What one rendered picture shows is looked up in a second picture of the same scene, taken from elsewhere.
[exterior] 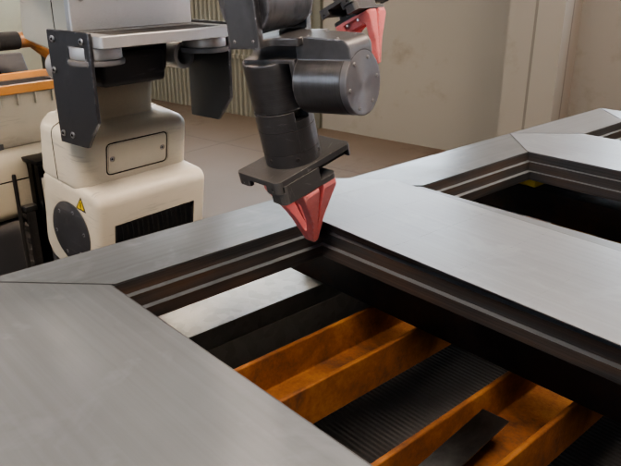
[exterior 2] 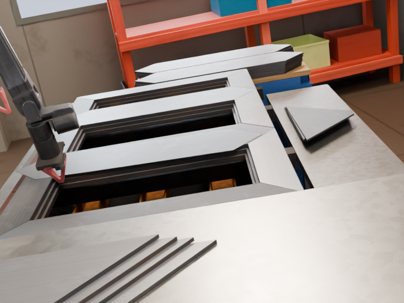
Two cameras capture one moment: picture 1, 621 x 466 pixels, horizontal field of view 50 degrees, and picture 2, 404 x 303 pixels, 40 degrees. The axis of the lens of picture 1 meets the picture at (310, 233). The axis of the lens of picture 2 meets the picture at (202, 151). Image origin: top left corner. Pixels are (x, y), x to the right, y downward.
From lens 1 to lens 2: 0.99 m
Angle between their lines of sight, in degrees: 42
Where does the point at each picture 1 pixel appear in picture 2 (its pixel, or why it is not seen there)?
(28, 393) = not seen: hidden behind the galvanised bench
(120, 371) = (79, 223)
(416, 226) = (88, 162)
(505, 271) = (131, 159)
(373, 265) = (86, 180)
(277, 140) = (49, 148)
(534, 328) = (151, 169)
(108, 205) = not seen: outside the picture
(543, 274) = (142, 154)
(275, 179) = (56, 162)
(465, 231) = (104, 156)
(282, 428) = (136, 206)
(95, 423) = not seen: hidden behind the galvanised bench
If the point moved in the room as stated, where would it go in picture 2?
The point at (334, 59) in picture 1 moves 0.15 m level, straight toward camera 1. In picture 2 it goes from (67, 113) to (103, 119)
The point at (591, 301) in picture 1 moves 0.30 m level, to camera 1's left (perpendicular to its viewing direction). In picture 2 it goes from (161, 154) to (79, 199)
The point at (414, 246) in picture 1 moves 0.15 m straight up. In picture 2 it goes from (97, 166) to (85, 117)
